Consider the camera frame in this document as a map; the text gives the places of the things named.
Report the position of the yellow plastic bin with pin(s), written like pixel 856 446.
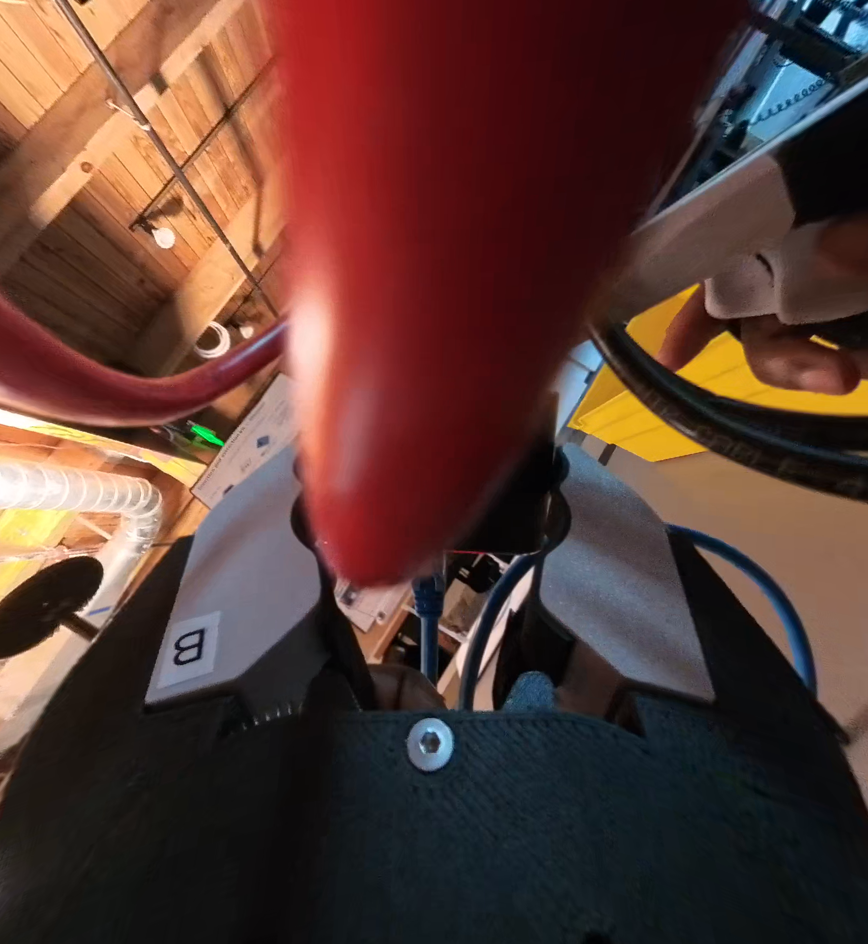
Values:
pixel 611 420

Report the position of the silver air duct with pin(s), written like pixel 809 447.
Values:
pixel 50 483

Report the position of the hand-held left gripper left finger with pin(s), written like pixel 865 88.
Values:
pixel 250 582

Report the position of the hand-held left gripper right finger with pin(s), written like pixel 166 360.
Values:
pixel 618 582

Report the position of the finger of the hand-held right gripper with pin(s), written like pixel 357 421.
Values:
pixel 699 236

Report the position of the white ceiling spot lamp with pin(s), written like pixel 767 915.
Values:
pixel 244 332
pixel 163 236

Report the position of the person's right hand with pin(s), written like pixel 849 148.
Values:
pixel 795 361

